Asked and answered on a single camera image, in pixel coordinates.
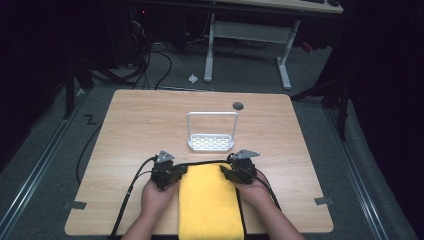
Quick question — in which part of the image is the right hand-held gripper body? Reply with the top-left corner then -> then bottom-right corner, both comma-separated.
229,148 -> 261,185

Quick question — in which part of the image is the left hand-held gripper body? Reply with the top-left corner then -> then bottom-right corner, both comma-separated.
151,150 -> 178,192

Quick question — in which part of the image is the yellow and grey cloth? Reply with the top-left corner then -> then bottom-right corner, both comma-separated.
176,159 -> 248,240

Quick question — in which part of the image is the person's right hand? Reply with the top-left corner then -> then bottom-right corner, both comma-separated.
231,181 -> 273,211

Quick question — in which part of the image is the person's left hand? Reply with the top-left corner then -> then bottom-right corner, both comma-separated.
140,181 -> 180,218

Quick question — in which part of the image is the white hanging rack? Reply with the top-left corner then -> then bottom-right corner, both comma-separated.
186,111 -> 240,153

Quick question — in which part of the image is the black metal stand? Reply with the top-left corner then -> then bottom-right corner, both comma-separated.
62,56 -> 95,120
289,75 -> 352,142

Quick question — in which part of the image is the white-legged desk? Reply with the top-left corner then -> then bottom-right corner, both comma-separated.
203,0 -> 344,91

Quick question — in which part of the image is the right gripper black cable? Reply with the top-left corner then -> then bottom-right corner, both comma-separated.
254,168 -> 282,212

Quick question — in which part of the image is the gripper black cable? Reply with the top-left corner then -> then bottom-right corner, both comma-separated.
109,156 -> 158,240
254,168 -> 282,212

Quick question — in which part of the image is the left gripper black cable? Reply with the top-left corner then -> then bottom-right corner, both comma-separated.
109,156 -> 158,240

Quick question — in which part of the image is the black floor cable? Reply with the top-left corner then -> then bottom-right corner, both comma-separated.
75,122 -> 105,186

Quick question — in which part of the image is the bundle of black cables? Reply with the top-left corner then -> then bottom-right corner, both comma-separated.
125,6 -> 174,91

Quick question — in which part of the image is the metal floor rail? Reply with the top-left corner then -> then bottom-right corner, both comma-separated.
0,89 -> 87,236
324,106 -> 390,240

